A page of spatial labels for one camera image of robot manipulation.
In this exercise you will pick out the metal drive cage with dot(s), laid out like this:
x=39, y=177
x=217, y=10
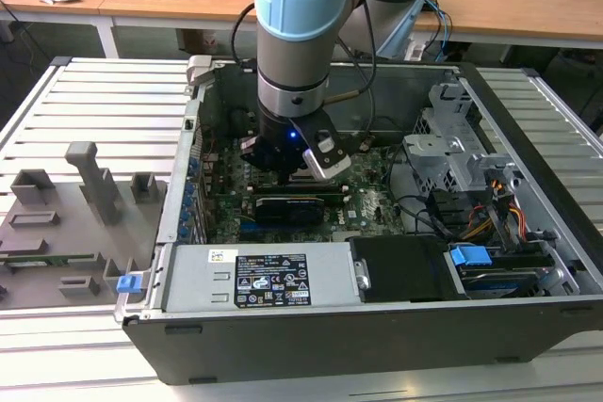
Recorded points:
x=438, y=148

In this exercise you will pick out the grey parts rack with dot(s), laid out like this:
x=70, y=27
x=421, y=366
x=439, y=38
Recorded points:
x=56, y=232

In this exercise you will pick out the cardboard box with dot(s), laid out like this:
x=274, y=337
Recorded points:
x=200, y=39

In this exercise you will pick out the black graphics card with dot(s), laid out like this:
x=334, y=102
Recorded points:
x=287, y=211

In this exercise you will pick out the blue case latch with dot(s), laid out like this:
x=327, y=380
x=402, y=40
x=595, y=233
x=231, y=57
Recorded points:
x=128, y=284

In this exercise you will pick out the wooden desk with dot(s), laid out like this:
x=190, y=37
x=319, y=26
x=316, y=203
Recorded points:
x=188, y=2

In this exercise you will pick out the grey power supply unit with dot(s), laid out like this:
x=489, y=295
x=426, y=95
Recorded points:
x=198, y=279

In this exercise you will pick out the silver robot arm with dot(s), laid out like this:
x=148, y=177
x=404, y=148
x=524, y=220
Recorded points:
x=301, y=44

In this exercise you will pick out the green motherboard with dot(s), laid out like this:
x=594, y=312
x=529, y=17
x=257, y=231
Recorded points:
x=372, y=204

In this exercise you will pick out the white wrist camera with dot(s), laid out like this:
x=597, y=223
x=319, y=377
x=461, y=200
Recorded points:
x=330, y=166

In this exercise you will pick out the black plastic shroud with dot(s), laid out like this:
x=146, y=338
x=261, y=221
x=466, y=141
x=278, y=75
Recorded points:
x=400, y=270

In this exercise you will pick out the black open PC case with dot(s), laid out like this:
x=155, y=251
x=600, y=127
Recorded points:
x=330, y=350

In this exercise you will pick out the green RAM stick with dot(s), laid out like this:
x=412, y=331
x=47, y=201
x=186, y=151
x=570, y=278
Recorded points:
x=70, y=258

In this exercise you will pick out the hard disk in blue carrier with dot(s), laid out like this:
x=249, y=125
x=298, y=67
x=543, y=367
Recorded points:
x=468, y=258

